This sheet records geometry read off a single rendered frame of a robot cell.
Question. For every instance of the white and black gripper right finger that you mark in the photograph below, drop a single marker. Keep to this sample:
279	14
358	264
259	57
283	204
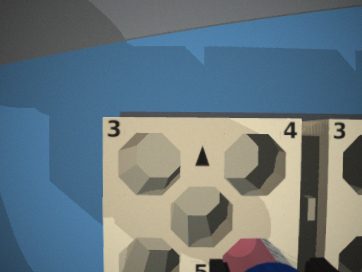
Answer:
319	264

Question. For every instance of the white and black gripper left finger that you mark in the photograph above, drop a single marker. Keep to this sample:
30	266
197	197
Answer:
217	265

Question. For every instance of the blue bench mat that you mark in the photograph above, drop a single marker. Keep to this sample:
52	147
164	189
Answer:
52	109

